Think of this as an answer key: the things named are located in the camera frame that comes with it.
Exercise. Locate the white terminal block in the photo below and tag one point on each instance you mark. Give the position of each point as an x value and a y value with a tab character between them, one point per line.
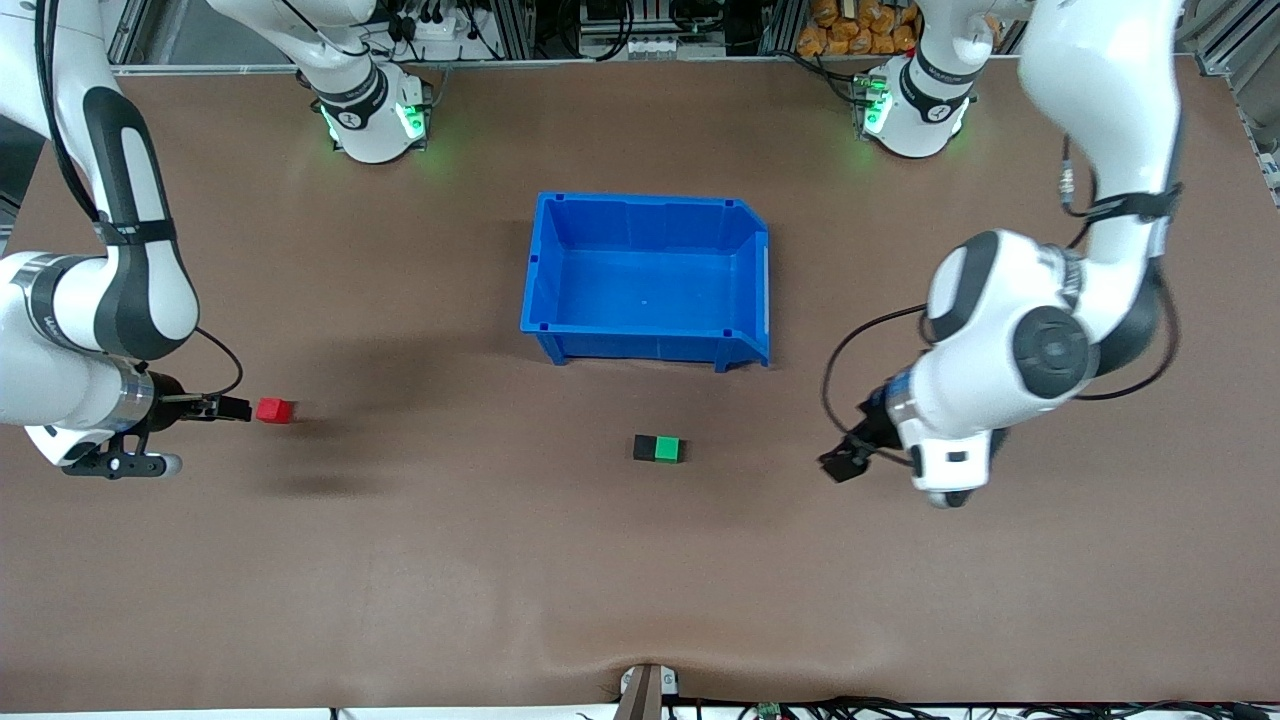
670	46

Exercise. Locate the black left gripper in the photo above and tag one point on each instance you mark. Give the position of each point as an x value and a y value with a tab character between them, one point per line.
868	433

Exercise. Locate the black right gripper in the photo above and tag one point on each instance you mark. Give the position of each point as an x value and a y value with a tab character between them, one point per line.
170	402

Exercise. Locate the orange lumpy bundle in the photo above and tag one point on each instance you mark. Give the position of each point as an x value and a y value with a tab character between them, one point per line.
860	25

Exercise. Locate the brown post with grey bracket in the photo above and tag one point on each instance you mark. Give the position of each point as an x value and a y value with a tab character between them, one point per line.
640	695

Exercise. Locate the black cube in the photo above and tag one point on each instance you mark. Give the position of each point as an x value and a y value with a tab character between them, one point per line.
644	447

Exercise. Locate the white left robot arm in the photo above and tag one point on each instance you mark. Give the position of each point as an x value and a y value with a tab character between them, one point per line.
1000	300

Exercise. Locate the blue plastic storage bin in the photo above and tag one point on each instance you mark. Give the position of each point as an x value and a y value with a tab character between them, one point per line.
640	290

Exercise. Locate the green cube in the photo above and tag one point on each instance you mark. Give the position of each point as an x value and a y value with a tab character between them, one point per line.
667	449

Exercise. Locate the aluminium frame profile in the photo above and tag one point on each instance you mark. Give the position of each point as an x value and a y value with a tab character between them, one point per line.
1230	45
780	25
128	30
505	25

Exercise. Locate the red cube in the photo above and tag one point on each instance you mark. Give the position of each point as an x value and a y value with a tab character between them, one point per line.
274	410

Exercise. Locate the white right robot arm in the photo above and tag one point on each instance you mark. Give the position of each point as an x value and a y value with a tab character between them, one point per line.
140	290

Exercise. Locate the small green connector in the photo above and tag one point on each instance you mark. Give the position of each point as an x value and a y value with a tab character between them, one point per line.
768	711

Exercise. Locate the white power strip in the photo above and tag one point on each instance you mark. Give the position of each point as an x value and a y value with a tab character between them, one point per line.
435	38

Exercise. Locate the silver table edge rail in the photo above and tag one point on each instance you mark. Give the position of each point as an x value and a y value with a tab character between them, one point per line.
650	63

